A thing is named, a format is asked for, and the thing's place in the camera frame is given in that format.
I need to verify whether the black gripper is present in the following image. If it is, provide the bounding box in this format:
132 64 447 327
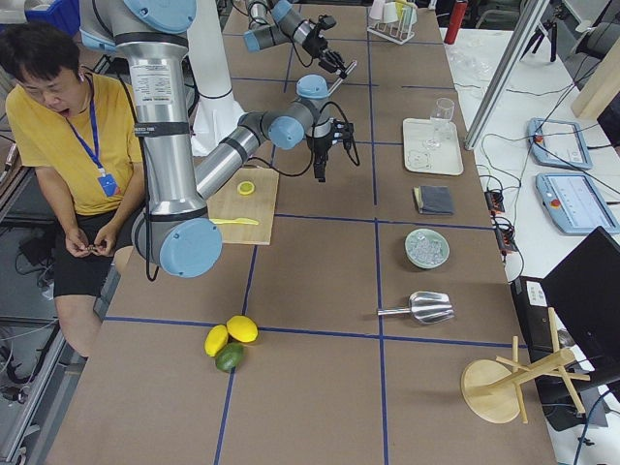
302 15 349 79
306 118 354 183

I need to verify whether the yellow lemon slice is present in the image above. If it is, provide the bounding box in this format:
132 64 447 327
236 180 256 196

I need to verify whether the steel muddler black tip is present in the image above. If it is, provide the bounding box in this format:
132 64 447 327
328 60 357 96

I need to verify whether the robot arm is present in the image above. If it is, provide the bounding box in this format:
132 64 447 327
243 1 356 78
79 1 356 278

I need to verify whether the pink plastic cup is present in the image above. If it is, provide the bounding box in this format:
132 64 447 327
369 0 386 22

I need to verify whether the white plastic cup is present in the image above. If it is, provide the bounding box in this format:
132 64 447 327
382 1 399 24

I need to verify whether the yellow plastic cup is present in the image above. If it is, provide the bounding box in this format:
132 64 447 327
395 1 405 21

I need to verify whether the green plastic cup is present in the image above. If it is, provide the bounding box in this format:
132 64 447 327
402 1 418 27

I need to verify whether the yellow lemon upper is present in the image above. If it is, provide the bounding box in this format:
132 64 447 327
226 315 259 343

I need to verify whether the yellow lemon left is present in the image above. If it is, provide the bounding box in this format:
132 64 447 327
203 325 229 357

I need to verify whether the wooden cup tree stand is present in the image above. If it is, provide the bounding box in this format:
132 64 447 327
460 307 590 423

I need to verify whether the bamboo cutting board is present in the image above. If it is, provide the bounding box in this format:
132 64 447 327
207 168 279 245

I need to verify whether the yellow plastic knife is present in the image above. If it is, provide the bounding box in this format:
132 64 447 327
210 217 260 226

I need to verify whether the cream bear serving tray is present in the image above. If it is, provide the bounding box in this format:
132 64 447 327
402 118 464 176

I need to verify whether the grey folded cloth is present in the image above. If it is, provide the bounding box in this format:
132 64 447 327
413 185 454 215

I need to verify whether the clear wine glass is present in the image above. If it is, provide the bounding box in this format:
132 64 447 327
423 97 455 149

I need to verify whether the green bowl of ice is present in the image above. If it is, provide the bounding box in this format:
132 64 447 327
404 229 450 269

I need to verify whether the steel ice scoop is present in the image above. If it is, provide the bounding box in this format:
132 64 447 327
377 291 454 325

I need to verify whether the orange power strip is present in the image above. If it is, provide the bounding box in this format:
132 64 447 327
484 189 518 257

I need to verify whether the teach pendant far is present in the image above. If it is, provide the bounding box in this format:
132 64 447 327
526 118 593 170

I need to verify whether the teach pendant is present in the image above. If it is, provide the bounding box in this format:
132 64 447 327
526 118 593 170
535 173 619 236

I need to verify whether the person in yellow shirt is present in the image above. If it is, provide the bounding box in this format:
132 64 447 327
1 21 145 357

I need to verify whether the teach pendant near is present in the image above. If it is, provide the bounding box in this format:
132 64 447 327
535 173 619 236

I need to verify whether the black laptop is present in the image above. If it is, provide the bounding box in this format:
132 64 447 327
511 227 619 389

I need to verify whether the white wire cup rack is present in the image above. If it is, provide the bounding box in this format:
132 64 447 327
366 15 416 45

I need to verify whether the aluminium frame post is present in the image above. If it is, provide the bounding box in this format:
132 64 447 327
464 0 550 150

